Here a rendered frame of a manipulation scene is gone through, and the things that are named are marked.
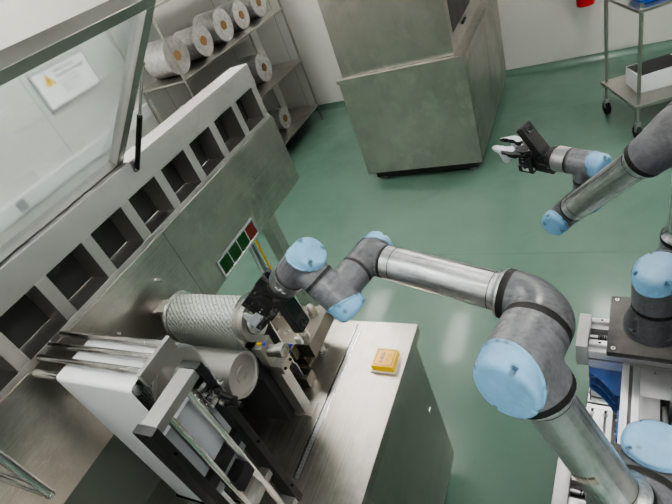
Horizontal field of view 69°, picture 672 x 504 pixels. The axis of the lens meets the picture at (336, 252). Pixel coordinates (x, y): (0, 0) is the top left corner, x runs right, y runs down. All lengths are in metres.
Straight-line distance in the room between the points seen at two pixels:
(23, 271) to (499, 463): 1.87
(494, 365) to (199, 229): 1.10
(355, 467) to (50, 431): 0.74
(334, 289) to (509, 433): 1.53
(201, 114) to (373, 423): 1.10
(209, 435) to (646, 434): 0.86
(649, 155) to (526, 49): 4.31
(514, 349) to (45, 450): 1.06
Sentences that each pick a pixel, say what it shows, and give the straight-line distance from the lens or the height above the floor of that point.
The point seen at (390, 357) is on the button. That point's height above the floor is 0.92.
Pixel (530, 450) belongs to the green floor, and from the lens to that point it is 2.34.
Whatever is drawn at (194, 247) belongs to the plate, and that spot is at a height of 1.32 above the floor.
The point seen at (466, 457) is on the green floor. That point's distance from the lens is 2.35.
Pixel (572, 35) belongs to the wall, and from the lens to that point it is 5.47.
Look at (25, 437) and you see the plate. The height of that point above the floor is 1.34.
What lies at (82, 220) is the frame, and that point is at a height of 1.62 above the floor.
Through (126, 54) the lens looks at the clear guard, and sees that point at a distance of 1.21.
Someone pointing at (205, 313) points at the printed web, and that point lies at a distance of 1.34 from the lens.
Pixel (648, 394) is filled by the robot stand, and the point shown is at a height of 0.73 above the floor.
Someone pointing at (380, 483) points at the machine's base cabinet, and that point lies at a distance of 1.49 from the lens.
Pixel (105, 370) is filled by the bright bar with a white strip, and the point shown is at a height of 1.44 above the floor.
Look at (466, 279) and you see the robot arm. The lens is 0.95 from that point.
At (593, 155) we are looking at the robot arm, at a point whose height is 1.25.
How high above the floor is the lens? 2.05
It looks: 35 degrees down
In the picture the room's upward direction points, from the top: 23 degrees counter-clockwise
